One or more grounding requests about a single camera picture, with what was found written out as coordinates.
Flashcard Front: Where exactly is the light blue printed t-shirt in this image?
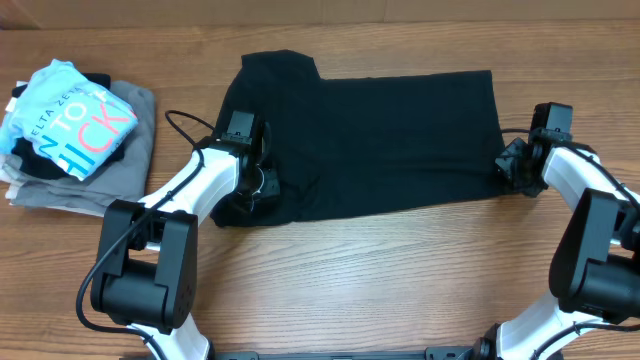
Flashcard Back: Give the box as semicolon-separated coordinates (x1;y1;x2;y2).
1;59;138;181

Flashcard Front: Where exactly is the grey folded t-shirt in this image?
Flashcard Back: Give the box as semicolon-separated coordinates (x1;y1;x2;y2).
7;80;156;215

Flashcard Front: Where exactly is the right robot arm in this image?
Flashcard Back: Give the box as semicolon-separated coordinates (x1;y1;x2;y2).
462;102;639;360

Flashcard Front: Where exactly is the black folded garment in stack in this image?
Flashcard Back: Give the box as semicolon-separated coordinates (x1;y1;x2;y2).
12;73;111;180

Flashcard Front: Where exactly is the black t-shirt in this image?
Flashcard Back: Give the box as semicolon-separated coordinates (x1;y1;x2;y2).
211;50;504;227

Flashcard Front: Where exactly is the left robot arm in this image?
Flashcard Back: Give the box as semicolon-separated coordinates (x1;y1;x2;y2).
76;111;279;359

